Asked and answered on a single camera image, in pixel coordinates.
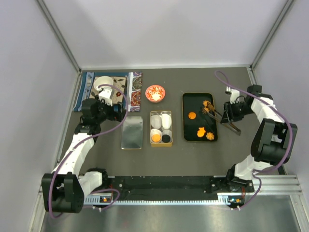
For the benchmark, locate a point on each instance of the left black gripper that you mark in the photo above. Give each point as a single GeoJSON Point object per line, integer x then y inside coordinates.
{"type": "Point", "coordinates": [114, 114]}

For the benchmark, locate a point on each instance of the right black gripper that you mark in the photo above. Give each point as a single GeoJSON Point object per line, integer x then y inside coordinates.
{"type": "Point", "coordinates": [229, 115]}

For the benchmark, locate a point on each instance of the black serving tongs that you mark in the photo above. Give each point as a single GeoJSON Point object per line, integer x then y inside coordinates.
{"type": "Point", "coordinates": [214, 114]}

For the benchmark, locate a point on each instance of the orange round cookie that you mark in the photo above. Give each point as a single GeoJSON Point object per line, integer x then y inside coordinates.
{"type": "Point", "coordinates": [156, 138]}
{"type": "Point", "coordinates": [192, 115]}

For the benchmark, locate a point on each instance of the black sandwich cookie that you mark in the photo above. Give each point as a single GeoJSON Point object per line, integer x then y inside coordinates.
{"type": "Point", "coordinates": [166, 138]}

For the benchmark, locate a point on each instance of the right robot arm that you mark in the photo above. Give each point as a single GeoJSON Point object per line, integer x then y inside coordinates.
{"type": "Point", "coordinates": [273, 140]}

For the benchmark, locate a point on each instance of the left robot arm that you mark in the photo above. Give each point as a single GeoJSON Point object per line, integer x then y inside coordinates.
{"type": "Point", "coordinates": [64, 190]}

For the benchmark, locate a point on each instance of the floral square coaster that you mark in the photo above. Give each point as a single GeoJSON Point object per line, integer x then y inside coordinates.
{"type": "Point", "coordinates": [118, 82]}

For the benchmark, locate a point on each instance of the orange flower cookie top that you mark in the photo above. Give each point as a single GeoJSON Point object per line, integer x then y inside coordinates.
{"type": "Point", "coordinates": [206, 103]}

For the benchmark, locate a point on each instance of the white ceramic cup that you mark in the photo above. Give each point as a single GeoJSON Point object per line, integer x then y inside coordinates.
{"type": "Point", "coordinates": [103, 82]}

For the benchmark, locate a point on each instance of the orange flower cookie bottom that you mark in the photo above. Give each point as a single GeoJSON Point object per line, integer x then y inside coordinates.
{"type": "Point", "coordinates": [210, 136]}

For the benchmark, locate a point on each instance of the orange fish shaped cookie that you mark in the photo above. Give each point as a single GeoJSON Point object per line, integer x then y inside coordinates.
{"type": "Point", "coordinates": [201, 132]}

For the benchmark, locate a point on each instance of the black rectangular tray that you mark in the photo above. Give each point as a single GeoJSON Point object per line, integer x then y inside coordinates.
{"type": "Point", "coordinates": [192, 102]}

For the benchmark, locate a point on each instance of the blue patterned placemat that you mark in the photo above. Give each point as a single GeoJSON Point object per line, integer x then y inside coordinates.
{"type": "Point", "coordinates": [132, 90]}

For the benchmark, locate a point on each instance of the white paper cup top-left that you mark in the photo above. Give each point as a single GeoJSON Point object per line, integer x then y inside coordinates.
{"type": "Point", "coordinates": [156, 121]}

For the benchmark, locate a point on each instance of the white paper cup bottom-left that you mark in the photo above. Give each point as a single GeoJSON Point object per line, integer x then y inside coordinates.
{"type": "Point", "coordinates": [155, 131]}

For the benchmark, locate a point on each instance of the red patterned small bowl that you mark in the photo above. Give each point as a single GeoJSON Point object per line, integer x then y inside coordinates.
{"type": "Point", "coordinates": [155, 93]}

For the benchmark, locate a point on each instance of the gold cookie tin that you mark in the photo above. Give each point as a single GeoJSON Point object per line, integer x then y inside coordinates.
{"type": "Point", "coordinates": [161, 144]}

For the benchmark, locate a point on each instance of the white paper cup top-right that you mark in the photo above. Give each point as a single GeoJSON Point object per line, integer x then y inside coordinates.
{"type": "Point", "coordinates": [166, 121]}

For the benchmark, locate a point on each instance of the white paper cup bottom-right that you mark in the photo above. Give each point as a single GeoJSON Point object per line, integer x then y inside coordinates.
{"type": "Point", "coordinates": [169, 132]}

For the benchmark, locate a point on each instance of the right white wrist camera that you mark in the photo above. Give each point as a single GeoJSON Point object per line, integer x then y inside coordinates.
{"type": "Point", "coordinates": [234, 95]}

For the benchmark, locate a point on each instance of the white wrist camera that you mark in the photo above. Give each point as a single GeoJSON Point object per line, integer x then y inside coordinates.
{"type": "Point", "coordinates": [234, 95]}
{"type": "Point", "coordinates": [105, 94]}

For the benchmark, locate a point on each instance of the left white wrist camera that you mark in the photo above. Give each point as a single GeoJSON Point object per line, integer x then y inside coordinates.
{"type": "Point", "coordinates": [105, 94]}

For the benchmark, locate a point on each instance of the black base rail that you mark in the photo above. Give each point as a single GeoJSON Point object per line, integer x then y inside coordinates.
{"type": "Point", "coordinates": [167, 188]}

